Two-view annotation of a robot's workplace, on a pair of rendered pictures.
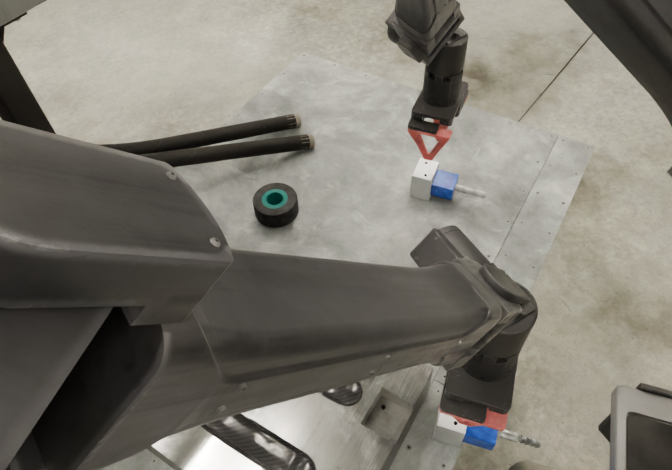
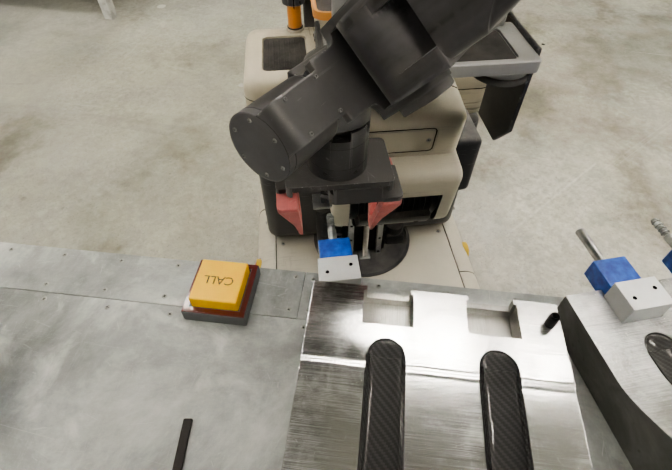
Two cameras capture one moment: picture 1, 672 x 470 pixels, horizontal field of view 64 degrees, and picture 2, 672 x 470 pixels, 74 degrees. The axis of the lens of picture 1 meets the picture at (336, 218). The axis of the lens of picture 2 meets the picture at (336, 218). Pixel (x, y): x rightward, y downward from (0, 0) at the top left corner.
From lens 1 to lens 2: 0.48 m
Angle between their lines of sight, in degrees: 68
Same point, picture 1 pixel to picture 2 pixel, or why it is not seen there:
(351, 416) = (411, 339)
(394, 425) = (385, 309)
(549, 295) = not seen: hidden behind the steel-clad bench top
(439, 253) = (305, 97)
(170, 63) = not seen: outside the picture
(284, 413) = (453, 423)
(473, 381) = (370, 163)
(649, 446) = not seen: hidden behind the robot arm
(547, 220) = (42, 259)
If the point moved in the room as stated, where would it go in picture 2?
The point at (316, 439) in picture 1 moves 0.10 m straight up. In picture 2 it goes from (458, 366) to (484, 314)
